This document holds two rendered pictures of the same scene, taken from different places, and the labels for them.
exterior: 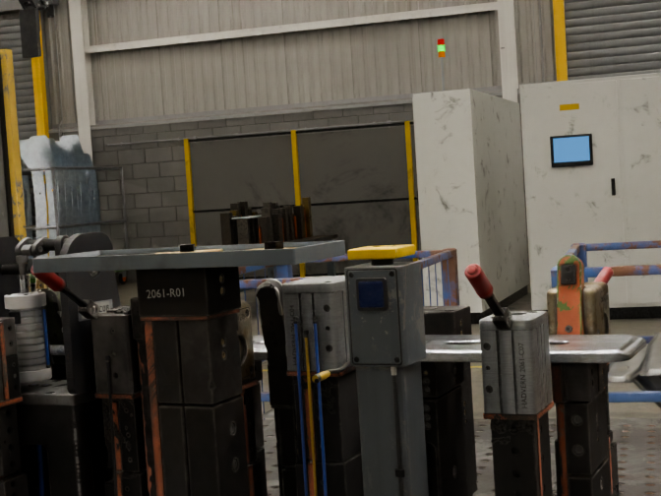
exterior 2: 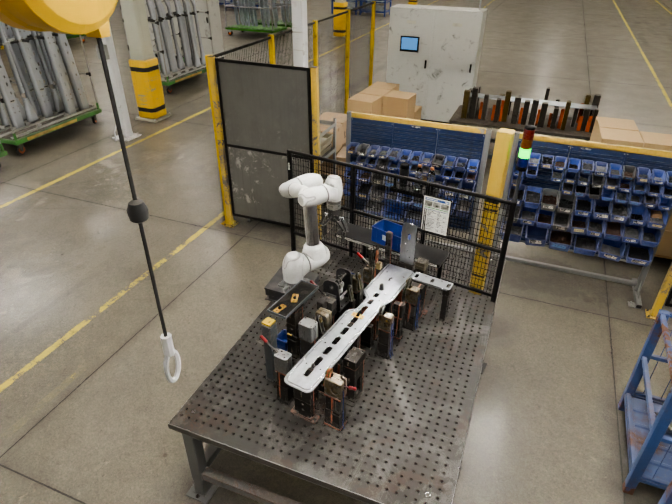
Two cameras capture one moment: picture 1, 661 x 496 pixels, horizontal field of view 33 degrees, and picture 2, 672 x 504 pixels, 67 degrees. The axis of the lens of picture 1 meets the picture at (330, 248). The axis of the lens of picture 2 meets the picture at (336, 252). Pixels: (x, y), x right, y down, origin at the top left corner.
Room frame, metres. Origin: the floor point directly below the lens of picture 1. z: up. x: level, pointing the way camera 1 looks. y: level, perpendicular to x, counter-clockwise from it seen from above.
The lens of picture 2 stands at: (1.86, -2.33, 3.10)
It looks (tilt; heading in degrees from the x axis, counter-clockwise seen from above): 32 degrees down; 95
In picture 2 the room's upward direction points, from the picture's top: straight up
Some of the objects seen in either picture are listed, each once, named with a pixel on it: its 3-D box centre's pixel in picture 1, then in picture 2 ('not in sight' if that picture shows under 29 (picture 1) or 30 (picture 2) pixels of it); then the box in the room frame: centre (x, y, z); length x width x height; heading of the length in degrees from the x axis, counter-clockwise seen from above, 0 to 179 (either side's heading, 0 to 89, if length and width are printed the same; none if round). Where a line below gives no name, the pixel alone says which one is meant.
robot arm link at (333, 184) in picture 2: not in sight; (332, 188); (1.59, 0.44, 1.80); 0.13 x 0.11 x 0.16; 42
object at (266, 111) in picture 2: not in sight; (268, 155); (0.63, 2.93, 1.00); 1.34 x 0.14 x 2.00; 164
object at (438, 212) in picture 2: not in sight; (435, 215); (2.30, 1.12, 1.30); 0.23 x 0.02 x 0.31; 155
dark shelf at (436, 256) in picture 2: not in sight; (390, 243); (1.98, 1.14, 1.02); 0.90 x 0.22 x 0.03; 155
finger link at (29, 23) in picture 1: (30, 32); not in sight; (1.66, 0.42, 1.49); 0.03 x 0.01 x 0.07; 65
